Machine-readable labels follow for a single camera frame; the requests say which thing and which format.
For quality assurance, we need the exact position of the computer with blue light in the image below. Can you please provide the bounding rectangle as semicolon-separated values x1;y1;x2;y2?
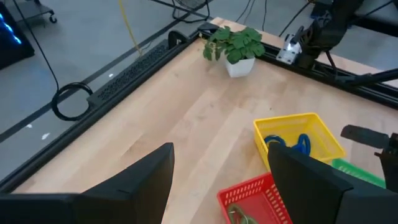
0;0;35;71

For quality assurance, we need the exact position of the black aluminium table frame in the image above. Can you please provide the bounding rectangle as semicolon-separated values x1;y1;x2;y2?
0;17;398;194

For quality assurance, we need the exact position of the green plant in white pot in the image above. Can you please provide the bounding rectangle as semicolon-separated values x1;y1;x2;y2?
202;26;267;78

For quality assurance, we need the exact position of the long black cable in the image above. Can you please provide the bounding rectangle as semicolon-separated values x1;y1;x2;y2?
12;0;60;91

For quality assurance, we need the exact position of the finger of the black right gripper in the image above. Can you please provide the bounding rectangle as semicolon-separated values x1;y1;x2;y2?
374;149;398;194

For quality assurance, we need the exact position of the yellow plastic basket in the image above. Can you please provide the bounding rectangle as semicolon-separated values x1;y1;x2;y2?
252;112;347;172

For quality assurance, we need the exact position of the coiled black cable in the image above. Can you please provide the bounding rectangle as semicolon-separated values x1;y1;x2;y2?
51;82;94;122

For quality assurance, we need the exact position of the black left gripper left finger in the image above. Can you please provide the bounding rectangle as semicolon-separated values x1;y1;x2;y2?
0;142;175;224

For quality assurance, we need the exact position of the grey wheeled cart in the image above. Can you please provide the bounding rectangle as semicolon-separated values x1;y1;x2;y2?
12;0;58;24

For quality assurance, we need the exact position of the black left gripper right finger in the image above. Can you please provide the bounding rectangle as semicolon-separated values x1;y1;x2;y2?
267;143;398;224

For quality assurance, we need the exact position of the red plastic basket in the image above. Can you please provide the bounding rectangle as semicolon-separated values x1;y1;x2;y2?
216;172;295;224

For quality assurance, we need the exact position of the yellow cable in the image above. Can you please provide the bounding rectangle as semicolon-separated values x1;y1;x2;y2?
118;0;144;57

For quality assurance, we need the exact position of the green plastic basket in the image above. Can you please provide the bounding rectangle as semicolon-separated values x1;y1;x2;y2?
331;157;387;189

